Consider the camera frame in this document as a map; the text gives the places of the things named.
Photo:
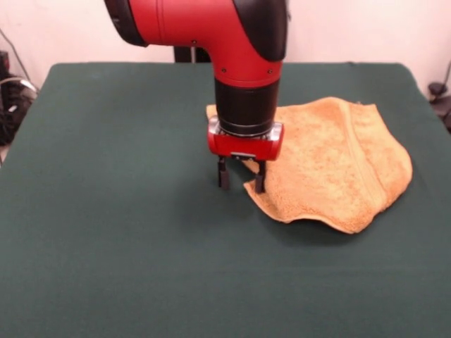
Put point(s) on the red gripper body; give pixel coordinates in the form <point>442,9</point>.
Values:
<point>243,146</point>

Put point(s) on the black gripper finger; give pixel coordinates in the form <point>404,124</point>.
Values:
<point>260,177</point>
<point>222,176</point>

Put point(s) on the tan terry cloth towel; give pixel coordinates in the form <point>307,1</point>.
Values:
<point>334,169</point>

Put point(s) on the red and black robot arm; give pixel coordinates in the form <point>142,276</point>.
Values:
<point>225,42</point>

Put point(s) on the dark green table cloth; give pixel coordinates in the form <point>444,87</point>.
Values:
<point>105,211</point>

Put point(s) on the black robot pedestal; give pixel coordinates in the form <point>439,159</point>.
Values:
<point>186,54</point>

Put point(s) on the grey pedestal leg round foot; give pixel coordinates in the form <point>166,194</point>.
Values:
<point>438,88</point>

